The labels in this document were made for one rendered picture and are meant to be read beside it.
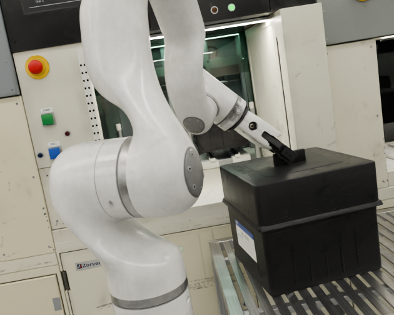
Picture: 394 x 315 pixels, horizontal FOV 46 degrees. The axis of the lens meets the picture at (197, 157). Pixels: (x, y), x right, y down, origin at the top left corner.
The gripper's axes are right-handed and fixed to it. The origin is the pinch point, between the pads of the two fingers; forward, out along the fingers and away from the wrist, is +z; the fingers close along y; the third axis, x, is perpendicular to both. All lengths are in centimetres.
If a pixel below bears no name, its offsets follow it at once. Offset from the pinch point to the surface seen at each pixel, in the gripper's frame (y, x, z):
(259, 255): -9.0, 23.1, 4.8
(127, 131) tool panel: 124, 20, -21
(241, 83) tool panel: 112, -30, 9
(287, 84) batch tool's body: 23.7, -20.0, -1.8
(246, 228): -1.8, 20.0, 1.7
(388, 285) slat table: -21.3, 12.2, 27.0
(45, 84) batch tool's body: 37, 20, -57
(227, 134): 80, -3, 8
